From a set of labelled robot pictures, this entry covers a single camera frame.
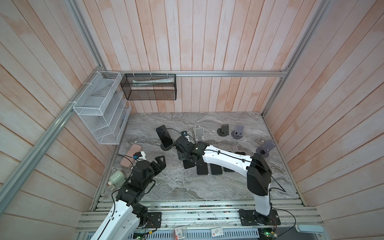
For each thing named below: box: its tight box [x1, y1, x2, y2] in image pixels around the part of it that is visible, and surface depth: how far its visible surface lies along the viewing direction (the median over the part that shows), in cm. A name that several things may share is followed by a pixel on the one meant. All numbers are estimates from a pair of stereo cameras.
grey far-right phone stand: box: [231, 125, 244, 140], surface depth 106 cm
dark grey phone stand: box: [217, 124, 230, 137], surface depth 107 cm
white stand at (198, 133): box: [193, 125, 205, 142], surface depth 106 cm
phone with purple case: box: [196, 162, 209, 175], surface depth 92 cm
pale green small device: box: [107, 170, 126, 191], surface depth 81 cm
